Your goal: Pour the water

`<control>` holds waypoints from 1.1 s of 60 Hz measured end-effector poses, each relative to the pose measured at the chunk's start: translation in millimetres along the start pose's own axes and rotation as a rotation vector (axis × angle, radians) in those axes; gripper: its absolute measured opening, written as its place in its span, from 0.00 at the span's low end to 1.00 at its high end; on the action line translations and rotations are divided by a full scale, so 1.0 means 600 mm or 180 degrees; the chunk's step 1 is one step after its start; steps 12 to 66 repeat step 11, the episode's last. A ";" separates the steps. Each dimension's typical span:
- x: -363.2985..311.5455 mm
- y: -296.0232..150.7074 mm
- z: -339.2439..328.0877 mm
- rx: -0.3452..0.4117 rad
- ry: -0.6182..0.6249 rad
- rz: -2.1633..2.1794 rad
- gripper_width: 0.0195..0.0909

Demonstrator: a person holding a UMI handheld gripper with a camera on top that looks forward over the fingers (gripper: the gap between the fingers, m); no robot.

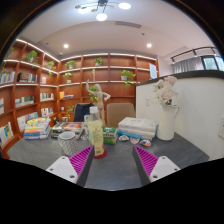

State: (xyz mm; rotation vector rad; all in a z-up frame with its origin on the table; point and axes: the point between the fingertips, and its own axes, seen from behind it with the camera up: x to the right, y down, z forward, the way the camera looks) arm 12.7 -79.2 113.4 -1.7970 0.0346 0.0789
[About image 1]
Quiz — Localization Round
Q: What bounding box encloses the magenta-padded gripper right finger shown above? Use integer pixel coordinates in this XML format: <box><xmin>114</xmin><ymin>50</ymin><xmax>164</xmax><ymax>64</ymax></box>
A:
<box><xmin>132</xmin><ymin>144</ymin><xmax>181</xmax><ymax>187</ymax></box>

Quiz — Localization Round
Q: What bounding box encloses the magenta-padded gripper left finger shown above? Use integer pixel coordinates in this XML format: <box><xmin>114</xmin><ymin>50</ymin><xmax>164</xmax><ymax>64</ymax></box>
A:
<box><xmin>45</xmin><ymin>144</ymin><xmax>96</xmax><ymax>188</ymax></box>

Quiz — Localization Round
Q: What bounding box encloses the yellow drink bottle white cap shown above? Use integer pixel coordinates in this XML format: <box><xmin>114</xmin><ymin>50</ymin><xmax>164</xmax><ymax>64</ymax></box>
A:
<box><xmin>85</xmin><ymin>105</ymin><xmax>106</xmax><ymax>158</ymax></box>

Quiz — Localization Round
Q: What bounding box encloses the white mug grey triangle pattern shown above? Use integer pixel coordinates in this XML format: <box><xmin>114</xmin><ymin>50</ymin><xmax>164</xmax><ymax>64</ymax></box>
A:
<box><xmin>58</xmin><ymin>130</ymin><xmax>80</xmax><ymax>157</ymax></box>

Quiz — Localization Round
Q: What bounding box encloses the low pile of magazines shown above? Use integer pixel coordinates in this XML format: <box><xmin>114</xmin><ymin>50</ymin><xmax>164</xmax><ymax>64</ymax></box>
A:
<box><xmin>49</xmin><ymin>121</ymin><xmax>84</xmax><ymax>138</ymax></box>

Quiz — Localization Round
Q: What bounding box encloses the white jug vase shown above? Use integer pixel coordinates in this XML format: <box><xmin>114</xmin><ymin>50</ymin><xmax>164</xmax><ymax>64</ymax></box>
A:
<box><xmin>156</xmin><ymin>104</ymin><xmax>180</xmax><ymax>141</ymax></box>

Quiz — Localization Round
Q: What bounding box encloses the tall stack of colourful books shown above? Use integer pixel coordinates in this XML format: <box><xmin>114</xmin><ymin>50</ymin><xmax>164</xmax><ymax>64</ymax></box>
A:
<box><xmin>23</xmin><ymin>116</ymin><xmax>52</xmax><ymax>140</ymax></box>

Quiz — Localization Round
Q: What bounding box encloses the green and white tissue box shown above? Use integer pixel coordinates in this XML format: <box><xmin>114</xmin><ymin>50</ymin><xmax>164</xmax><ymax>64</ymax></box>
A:
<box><xmin>102</xmin><ymin>126</ymin><xmax>118</xmax><ymax>145</ymax></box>

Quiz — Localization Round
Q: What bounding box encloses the dark office chair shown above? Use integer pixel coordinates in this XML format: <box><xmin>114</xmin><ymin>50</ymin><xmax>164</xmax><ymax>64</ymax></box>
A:
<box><xmin>73</xmin><ymin>102</ymin><xmax>95</xmax><ymax>123</ymax></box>

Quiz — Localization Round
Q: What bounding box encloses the tan upholstered chair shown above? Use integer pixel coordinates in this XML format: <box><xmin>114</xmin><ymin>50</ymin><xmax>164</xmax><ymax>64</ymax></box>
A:
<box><xmin>106</xmin><ymin>102</ymin><xmax>137</xmax><ymax>128</ymax></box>

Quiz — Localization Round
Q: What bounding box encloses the wooden artist mannequin figure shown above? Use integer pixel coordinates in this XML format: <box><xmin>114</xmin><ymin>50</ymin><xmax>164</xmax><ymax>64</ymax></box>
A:
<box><xmin>85</xmin><ymin>79</ymin><xmax>112</xmax><ymax>123</ymax></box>

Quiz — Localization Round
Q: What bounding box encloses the wooden shelf unit with books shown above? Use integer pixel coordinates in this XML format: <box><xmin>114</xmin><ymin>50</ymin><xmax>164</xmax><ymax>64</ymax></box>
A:
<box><xmin>0</xmin><ymin>37</ymin><xmax>159</xmax><ymax>158</ymax></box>

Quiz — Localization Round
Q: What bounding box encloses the ceiling air vent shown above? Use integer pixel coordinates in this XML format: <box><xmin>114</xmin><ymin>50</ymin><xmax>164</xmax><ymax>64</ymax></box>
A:
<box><xmin>115</xmin><ymin>20</ymin><xmax>142</xmax><ymax>29</ymax></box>

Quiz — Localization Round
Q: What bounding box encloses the branching ceiling lamp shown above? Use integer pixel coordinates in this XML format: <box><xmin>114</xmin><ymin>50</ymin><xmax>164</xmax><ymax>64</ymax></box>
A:
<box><xmin>74</xmin><ymin>0</ymin><xmax>132</xmax><ymax>22</ymax></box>

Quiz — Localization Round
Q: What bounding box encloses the large white wall switch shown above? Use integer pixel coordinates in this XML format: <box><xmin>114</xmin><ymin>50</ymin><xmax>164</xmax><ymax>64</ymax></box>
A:
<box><xmin>218</xmin><ymin>115</ymin><xmax>224</xmax><ymax>139</ymax></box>

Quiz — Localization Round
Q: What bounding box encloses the black ceiling track rail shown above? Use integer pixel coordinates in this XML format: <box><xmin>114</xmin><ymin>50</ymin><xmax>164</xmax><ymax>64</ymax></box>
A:
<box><xmin>170</xmin><ymin>46</ymin><xmax>221</xmax><ymax>64</ymax></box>

